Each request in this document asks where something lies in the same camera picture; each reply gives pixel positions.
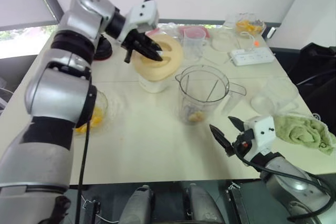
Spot black bag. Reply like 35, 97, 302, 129
287, 42, 336, 120

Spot black table leg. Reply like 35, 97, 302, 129
226, 181, 250, 224
85, 199, 102, 224

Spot green towel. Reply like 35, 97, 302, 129
272, 113, 336, 156

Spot yellow food pieces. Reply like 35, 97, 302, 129
75, 106, 106, 133

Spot cream blender base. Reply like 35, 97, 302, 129
138, 72, 172, 94

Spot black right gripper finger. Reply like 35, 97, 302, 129
209, 125, 233, 155
227, 115, 246, 133

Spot glass bowl with scalloped rim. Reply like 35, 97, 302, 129
74, 89, 109, 136

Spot clear drinking glass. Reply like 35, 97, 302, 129
224, 14, 238, 30

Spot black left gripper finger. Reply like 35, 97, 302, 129
140, 35, 164, 52
134, 41, 165, 62

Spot clear measuring cup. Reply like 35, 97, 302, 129
182, 27, 210, 60

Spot white power strip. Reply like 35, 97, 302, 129
227, 46, 276, 66

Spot clear round plastic container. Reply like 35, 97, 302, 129
211, 30, 240, 52

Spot red plastic lid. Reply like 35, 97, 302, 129
178, 25, 211, 39

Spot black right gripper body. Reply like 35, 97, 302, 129
227, 129, 256, 157

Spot cream blender lid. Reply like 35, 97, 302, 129
132, 34, 184, 82

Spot clear blender jar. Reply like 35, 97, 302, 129
174, 64, 248, 126

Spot glass bowl of mixed fruit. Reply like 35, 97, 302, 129
234, 12, 267, 36

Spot black fabric pouch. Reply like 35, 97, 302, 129
92, 33, 114, 61

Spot dark rounded grey shape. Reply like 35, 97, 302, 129
183, 182, 224, 224
120, 184, 156, 224

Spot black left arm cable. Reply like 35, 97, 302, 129
74, 0, 155, 224

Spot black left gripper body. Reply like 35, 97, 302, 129
121, 28, 145, 63

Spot crumpled clear plastic bag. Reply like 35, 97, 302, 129
157, 22, 182, 41

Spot white power strip cord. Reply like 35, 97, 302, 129
239, 31, 258, 49

